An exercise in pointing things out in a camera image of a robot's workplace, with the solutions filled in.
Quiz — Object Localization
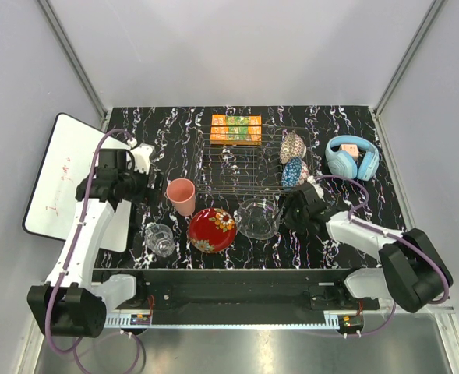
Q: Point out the blue triangle pattern bowl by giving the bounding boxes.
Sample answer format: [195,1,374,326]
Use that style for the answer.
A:
[281,157,309,191]

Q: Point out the clear glass bowl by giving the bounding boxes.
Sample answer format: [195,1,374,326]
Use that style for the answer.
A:
[235,198,281,241]

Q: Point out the beige patterned bowl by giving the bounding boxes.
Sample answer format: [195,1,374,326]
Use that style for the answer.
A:
[280,131,306,164]

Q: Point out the red floral plate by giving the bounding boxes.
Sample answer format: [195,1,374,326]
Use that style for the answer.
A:
[188,208,237,254]

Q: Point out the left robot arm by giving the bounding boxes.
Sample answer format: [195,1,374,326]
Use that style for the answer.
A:
[27,144,163,337]

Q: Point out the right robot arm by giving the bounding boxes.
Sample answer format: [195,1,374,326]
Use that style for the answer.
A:
[282,183,453,313]

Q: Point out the pink plastic cup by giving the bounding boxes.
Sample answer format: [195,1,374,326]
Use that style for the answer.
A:
[166,178,196,217]

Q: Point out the clear glass cup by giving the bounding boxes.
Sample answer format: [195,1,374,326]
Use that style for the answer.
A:
[144,224,175,257]

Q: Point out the light blue headphones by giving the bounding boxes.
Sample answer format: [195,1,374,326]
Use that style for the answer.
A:
[325,135,380,181]

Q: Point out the pink cube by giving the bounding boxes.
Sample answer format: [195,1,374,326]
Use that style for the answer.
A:
[340,143,359,160]

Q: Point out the white board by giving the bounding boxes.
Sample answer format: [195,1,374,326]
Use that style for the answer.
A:
[22,112,139,254]

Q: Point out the orange patterned box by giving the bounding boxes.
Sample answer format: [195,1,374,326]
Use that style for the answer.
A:
[210,115,262,146]

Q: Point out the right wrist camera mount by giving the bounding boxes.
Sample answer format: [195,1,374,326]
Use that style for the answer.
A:
[307,176,324,200]

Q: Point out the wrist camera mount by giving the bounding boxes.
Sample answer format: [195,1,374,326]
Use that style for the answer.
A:
[307,176,324,200]
[127,138,155,175]

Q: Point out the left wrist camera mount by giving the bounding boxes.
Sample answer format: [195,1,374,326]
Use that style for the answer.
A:
[127,138,155,175]

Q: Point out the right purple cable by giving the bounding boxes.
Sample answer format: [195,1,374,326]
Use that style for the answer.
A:
[306,175,450,338]

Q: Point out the wire dish rack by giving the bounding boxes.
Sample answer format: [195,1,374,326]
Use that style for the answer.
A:
[189,124,312,196]

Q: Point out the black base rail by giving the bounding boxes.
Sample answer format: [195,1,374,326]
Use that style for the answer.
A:
[92,269,380,329]

